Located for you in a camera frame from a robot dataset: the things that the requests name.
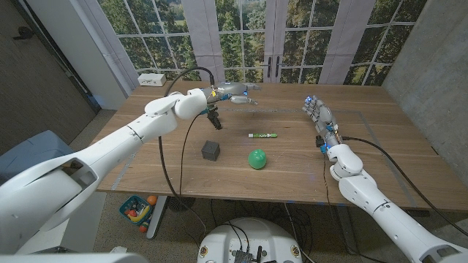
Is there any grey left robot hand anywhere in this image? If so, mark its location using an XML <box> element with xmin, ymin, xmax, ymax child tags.
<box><xmin>200</xmin><ymin>82</ymin><xmax>263</xmax><ymax>107</ymax></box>

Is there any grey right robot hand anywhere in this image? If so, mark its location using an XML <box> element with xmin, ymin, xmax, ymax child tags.
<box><xmin>301</xmin><ymin>95</ymin><xmax>343</xmax><ymax>148</ymax></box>

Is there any dark grey block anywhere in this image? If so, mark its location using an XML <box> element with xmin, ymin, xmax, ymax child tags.
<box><xmin>200</xmin><ymin>140</ymin><xmax>222</xmax><ymax>162</ymax></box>

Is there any green ball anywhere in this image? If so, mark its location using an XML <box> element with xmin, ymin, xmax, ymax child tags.
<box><xmin>247</xmin><ymin>148</ymin><xmax>268</xmax><ymax>170</ymax></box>

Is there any black hair claw clip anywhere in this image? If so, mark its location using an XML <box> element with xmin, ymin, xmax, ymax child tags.
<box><xmin>206</xmin><ymin>107</ymin><xmax>223</xmax><ymax>131</ymax></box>

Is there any printed window backdrop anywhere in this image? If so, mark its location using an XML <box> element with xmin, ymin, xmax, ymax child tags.
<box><xmin>78</xmin><ymin>0</ymin><xmax>429</xmax><ymax>87</ymax></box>

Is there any white power strip box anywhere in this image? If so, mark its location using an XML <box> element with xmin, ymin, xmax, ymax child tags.
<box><xmin>137</xmin><ymin>72</ymin><xmax>167</xmax><ymax>88</ymax></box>

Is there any grey table leg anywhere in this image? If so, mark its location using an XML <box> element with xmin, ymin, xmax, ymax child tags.
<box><xmin>336</xmin><ymin>205</ymin><xmax>361</xmax><ymax>256</ymax></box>

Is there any black round floor base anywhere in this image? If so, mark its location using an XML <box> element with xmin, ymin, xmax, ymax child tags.
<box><xmin>167</xmin><ymin>196</ymin><xmax>197</xmax><ymax>213</ymax></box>

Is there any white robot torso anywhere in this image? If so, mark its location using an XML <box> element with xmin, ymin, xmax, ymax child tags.
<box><xmin>196</xmin><ymin>217</ymin><xmax>303</xmax><ymax>263</ymax></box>

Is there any white table leg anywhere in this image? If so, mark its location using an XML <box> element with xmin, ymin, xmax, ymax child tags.
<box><xmin>146</xmin><ymin>195</ymin><xmax>170</xmax><ymax>241</ymax></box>

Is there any teal toy basket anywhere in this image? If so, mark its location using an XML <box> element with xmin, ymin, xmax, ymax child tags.
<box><xmin>118</xmin><ymin>194</ymin><xmax>153</xmax><ymax>226</ymax></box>

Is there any yellow toy banana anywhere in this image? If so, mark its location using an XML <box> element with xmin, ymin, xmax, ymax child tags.
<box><xmin>127</xmin><ymin>205</ymin><xmax>151</xmax><ymax>223</ymax></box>

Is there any dark wooden door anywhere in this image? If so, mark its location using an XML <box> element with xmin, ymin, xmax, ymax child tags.
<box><xmin>0</xmin><ymin>0</ymin><xmax>102</xmax><ymax>156</ymax></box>

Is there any blue grey bin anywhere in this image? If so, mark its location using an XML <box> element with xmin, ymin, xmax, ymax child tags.
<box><xmin>0</xmin><ymin>130</ymin><xmax>74</xmax><ymax>183</ymax></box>

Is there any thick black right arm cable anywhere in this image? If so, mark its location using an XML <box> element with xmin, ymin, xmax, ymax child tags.
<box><xmin>341</xmin><ymin>135</ymin><xmax>468</xmax><ymax>237</ymax></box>

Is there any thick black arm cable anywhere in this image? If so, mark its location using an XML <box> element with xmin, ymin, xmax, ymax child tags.
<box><xmin>157</xmin><ymin>66</ymin><xmax>216</xmax><ymax>242</ymax></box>
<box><xmin>341</xmin><ymin>135</ymin><xmax>468</xmax><ymax>237</ymax></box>

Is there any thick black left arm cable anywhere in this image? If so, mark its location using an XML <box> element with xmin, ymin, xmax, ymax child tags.
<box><xmin>157</xmin><ymin>66</ymin><xmax>216</xmax><ymax>242</ymax></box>

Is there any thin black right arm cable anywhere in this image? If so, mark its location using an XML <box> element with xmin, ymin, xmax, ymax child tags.
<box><xmin>321</xmin><ymin>151</ymin><xmax>366</xmax><ymax>263</ymax></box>

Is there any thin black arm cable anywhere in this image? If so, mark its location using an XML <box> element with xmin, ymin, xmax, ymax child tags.
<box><xmin>321</xmin><ymin>151</ymin><xmax>366</xmax><ymax>263</ymax></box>
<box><xmin>178</xmin><ymin>113</ymin><xmax>203</xmax><ymax>198</ymax></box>

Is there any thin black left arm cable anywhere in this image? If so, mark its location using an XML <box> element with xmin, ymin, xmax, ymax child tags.
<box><xmin>178</xmin><ymin>113</ymin><xmax>203</xmax><ymax>198</ymax></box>

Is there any black door handle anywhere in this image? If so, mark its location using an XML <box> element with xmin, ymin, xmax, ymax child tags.
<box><xmin>12</xmin><ymin>26</ymin><xmax>36</xmax><ymax>41</ymax></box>

